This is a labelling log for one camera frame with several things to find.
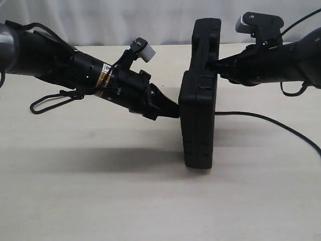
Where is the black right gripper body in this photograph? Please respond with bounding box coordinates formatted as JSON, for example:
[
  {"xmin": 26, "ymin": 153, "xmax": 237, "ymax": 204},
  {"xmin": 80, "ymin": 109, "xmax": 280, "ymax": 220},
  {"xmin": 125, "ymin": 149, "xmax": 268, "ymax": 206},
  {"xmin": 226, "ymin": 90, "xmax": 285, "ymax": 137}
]
[{"xmin": 225, "ymin": 42, "xmax": 301, "ymax": 87}]

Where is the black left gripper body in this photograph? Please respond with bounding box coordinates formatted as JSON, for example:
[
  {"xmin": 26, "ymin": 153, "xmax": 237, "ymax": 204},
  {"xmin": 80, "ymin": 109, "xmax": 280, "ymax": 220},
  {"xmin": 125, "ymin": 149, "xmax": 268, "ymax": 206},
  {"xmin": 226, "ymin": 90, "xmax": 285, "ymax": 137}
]
[{"xmin": 110, "ymin": 70, "xmax": 160, "ymax": 120}]

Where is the black plastic carrying case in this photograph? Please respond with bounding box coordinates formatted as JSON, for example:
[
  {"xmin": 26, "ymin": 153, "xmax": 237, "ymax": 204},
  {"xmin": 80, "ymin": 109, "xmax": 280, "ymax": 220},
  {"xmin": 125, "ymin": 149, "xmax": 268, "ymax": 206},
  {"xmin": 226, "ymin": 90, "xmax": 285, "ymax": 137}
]
[{"xmin": 178, "ymin": 18, "xmax": 221, "ymax": 170}]

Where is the black rope with loop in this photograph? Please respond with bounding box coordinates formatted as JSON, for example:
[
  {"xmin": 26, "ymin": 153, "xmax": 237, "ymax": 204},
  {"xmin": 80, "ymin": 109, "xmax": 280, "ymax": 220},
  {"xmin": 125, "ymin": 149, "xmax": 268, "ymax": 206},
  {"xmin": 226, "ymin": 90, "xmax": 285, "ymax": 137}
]
[{"xmin": 29, "ymin": 90, "xmax": 321, "ymax": 158}]

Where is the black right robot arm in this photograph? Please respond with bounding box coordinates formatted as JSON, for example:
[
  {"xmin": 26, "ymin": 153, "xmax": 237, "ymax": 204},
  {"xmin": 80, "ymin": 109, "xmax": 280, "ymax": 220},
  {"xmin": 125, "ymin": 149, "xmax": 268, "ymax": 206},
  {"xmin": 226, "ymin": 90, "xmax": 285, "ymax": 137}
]
[{"xmin": 208, "ymin": 28, "xmax": 320, "ymax": 88}]

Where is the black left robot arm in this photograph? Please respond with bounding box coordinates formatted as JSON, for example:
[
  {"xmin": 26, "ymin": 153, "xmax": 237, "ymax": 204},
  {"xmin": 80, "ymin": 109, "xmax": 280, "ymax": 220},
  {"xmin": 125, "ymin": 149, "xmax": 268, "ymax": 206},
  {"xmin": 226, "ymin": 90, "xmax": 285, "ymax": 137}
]
[{"xmin": 1, "ymin": 21, "xmax": 180, "ymax": 120}]

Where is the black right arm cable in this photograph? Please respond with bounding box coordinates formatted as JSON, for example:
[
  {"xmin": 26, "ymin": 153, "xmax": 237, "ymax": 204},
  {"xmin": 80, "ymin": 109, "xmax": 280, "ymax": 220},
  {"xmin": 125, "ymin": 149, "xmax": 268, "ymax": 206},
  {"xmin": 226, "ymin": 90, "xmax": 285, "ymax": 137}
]
[{"xmin": 279, "ymin": 9, "xmax": 321, "ymax": 97}]

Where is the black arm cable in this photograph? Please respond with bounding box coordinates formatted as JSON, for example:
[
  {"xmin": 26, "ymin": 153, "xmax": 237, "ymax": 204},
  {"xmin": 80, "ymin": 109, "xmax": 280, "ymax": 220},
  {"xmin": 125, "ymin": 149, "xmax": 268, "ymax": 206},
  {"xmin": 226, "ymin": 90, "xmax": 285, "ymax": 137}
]
[
  {"xmin": 279, "ymin": 9, "xmax": 321, "ymax": 97},
  {"xmin": 5, "ymin": 22, "xmax": 121, "ymax": 101}
]

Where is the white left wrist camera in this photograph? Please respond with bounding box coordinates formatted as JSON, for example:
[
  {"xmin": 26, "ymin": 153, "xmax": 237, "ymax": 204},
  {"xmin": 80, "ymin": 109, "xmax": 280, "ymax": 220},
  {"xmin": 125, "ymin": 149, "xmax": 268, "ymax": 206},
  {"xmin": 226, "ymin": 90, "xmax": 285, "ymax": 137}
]
[{"xmin": 118, "ymin": 37, "xmax": 156, "ymax": 70}]

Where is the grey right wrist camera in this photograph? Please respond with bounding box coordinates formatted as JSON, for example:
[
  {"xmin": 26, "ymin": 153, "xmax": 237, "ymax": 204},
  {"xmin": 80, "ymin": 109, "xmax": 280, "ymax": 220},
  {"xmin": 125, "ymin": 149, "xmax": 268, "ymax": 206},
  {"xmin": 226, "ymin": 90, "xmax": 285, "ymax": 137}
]
[{"xmin": 235, "ymin": 12, "xmax": 284, "ymax": 47}]

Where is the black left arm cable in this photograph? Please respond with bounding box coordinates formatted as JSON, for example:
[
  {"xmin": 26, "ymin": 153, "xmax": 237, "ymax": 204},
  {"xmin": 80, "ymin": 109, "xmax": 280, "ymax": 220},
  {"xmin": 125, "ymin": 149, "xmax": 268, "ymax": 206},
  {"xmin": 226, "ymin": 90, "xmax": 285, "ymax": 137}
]
[{"xmin": 5, "ymin": 22, "xmax": 121, "ymax": 101}]

